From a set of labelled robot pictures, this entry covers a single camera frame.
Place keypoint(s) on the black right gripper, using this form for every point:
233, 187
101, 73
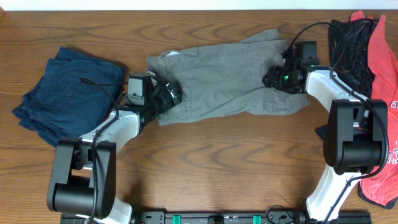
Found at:
273, 79

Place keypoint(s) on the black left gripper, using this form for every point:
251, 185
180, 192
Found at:
162, 95

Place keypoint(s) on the grey shorts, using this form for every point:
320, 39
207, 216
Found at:
225, 79

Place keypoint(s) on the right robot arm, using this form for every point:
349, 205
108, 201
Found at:
355, 140

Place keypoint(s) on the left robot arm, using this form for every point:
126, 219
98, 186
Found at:
83, 180

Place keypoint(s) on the black patterned garment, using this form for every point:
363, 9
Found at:
348, 50

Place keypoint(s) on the folded navy blue garment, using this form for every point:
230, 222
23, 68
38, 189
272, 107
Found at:
72, 98

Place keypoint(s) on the red printed t-shirt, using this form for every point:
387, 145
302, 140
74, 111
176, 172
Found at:
381, 189

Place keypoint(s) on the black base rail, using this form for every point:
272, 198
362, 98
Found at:
217, 218

